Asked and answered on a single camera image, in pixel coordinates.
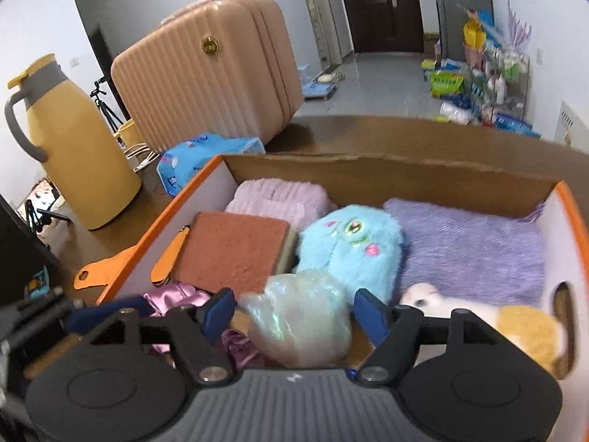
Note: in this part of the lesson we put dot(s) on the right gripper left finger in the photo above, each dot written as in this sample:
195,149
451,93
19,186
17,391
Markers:
204,363

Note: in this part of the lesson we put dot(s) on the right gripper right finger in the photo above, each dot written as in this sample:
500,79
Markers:
393,332

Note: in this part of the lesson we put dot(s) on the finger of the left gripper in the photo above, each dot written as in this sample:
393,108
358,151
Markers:
85,319

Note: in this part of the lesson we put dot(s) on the pink satin scrunchie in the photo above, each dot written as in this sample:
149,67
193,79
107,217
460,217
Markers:
214,323

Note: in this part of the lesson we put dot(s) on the brick red sponge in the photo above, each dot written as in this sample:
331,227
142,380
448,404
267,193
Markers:
237,251

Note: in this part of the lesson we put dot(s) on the light blue plush toy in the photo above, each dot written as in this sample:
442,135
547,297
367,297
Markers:
361,247

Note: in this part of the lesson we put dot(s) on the white mesh bath ball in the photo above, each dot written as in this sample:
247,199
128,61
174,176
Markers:
300,319

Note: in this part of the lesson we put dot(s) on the purple knitted pouch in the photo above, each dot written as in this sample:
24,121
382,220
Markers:
479,257

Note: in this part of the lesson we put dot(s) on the yellow white plush toy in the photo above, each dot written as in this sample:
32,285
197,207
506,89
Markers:
539,334

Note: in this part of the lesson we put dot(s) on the lilac towel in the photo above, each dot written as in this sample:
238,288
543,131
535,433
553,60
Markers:
298,203

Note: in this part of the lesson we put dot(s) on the blue snack wrapper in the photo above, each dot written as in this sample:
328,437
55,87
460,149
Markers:
39,284

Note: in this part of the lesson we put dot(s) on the black paper shopping bag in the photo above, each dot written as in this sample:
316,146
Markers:
22,255

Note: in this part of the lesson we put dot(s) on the blue wet wipes pack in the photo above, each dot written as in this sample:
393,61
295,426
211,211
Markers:
181,163

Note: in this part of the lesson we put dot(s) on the yellow thermos jug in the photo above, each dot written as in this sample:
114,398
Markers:
58,125

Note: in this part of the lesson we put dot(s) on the green detergent bag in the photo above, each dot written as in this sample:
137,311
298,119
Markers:
444,83

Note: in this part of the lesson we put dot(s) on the pink ribbed suitcase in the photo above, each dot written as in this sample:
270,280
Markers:
219,66

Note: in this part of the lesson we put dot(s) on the dark entrance door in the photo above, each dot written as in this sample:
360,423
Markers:
379,26

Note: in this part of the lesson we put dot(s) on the wire rack with supplies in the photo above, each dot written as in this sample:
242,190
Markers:
499,78

